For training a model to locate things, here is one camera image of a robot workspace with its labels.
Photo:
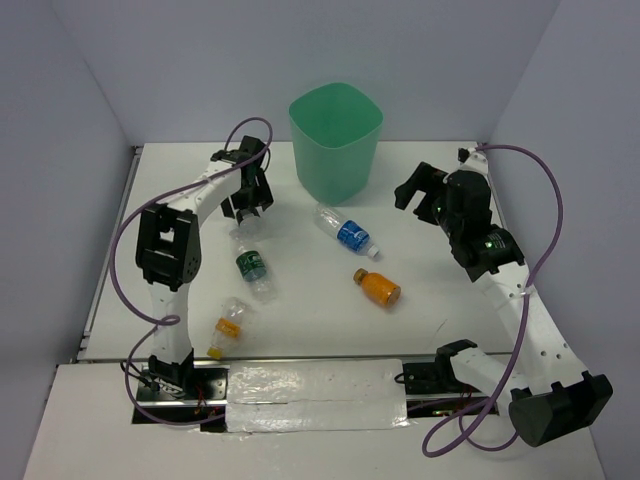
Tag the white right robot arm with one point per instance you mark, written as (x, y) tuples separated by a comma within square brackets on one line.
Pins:
[(545, 390)]

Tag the silver tape patch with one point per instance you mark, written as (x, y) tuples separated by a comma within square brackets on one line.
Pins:
[(343, 395)]

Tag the orange label bottle yellow cap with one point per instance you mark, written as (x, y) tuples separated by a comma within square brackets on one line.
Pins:
[(230, 329)]

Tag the orange juice bottle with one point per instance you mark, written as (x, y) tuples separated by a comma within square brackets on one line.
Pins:
[(377, 288)]

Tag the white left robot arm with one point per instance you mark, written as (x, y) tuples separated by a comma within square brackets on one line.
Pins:
[(169, 254)]

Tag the black label bottle black cap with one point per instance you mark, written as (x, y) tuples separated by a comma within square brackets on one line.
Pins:
[(249, 226)]

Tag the blue label bottle white cap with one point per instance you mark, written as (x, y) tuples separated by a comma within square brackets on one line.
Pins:
[(345, 231)]

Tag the green label clear bottle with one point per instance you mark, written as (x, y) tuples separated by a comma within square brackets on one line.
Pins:
[(254, 272)]

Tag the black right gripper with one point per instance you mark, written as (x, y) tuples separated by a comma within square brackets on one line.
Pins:
[(421, 180)]

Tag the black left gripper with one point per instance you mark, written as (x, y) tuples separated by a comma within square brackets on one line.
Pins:
[(263, 197)]

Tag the black metal base rail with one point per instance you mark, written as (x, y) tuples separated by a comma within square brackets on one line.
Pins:
[(428, 394)]

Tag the green plastic bin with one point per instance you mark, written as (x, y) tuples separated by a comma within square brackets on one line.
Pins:
[(335, 130)]

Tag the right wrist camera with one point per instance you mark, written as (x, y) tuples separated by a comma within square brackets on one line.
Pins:
[(471, 159)]

